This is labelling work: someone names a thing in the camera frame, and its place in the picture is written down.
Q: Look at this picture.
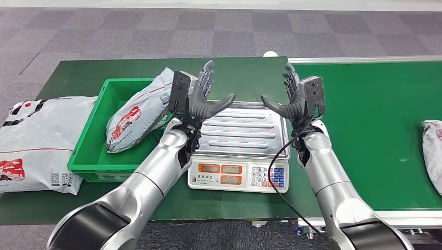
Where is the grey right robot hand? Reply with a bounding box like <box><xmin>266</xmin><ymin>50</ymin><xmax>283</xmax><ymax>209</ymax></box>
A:
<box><xmin>261</xmin><ymin>62</ymin><xmax>313</xmax><ymax>133</ymax></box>

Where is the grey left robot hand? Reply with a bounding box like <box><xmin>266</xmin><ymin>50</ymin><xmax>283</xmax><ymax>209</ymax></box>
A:
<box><xmin>179</xmin><ymin>60</ymin><xmax>237</xmax><ymax>130</ymax></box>

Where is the plump white red-print parcel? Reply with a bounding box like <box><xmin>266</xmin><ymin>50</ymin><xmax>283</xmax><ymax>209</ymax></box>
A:
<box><xmin>105</xmin><ymin>67</ymin><xmax>175</xmax><ymax>154</ymax></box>

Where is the electronic scale with steel tray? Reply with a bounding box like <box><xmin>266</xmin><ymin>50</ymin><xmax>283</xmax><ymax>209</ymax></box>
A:
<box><xmin>186</xmin><ymin>101</ymin><xmax>291</xmax><ymax>194</ymax></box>

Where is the green plastic crate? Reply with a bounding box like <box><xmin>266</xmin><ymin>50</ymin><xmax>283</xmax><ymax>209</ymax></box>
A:
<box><xmin>66</xmin><ymin>78</ymin><xmax>174</xmax><ymax>183</ymax></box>

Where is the large flat white mailer bag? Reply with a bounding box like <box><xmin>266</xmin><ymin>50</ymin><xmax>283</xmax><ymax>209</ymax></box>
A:
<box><xmin>0</xmin><ymin>96</ymin><xmax>97</xmax><ymax>196</ymax></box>

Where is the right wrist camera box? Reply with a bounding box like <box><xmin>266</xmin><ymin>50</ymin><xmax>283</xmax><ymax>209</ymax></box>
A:
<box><xmin>298</xmin><ymin>76</ymin><xmax>326</xmax><ymax>118</ymax></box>

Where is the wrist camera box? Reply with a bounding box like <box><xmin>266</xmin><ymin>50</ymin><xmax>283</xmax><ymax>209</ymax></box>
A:
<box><xmin>298</xmin><ymin>76</ymin><xmax>326</xmax><ymax>118</ymax></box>
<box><xmin>168</xmin><ymin>70</ymin><xmax>198</xmax><ymax>113</ymax></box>

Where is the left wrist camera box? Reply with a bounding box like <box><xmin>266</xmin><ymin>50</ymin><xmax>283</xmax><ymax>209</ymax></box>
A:
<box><xmin>168</xmin><ymin>70</ymin><xmax>198</xmax><ymax>113</ymax></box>

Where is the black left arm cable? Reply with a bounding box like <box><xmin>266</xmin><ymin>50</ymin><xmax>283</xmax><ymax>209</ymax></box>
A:
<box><xmin>157</xmin><ymin>103</ymin><xmax>180</xmax><ymax>130</ymax></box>

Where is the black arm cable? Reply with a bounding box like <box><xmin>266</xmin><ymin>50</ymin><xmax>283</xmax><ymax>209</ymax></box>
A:
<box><xmin>267</xmin><ymin>115</ymin><xmax>329</xmax><ymax>242</ymax></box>
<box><xmin>157</xmin><ymin>103</ymin><xmax>180</xmax><ymax>130</ymax></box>

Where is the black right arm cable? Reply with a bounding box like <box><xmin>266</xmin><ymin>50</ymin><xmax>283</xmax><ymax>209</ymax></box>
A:
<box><xmin>267</xmin><ymin>115</ymin><xmax>329</xmax><ymax>242</ymax></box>

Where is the green conveyor belt silver frame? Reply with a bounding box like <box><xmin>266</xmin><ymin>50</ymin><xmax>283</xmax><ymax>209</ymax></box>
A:
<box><xmin>287</xmin><ymin>55</ymin><xmax>442</xmax><ymax>239</ymax></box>

